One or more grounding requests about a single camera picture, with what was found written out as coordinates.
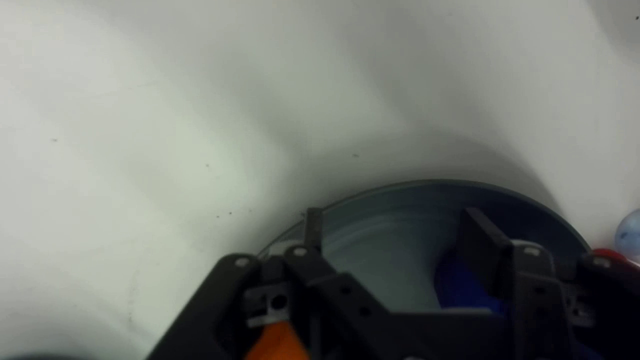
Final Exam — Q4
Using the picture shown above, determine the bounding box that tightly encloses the small clear bottle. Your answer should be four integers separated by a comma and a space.
614, 208, 640, 255

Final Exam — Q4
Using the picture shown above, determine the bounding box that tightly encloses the blue cup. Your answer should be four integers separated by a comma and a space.
434, 252, 509, 316

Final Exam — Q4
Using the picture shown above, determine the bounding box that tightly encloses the orange cup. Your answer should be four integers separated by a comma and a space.
245, 321, 311, 360

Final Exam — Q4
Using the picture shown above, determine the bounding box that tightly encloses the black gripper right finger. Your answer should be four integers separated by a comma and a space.
447, 208, 640, 360

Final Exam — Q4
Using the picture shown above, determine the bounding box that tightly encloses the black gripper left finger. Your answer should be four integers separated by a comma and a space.
146, 208, 428, 360

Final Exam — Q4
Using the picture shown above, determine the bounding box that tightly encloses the grey plate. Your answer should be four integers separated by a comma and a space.
257, 177, 593, 316

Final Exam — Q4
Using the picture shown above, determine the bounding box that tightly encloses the red small object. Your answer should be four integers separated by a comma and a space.
593, 248, 640, 268

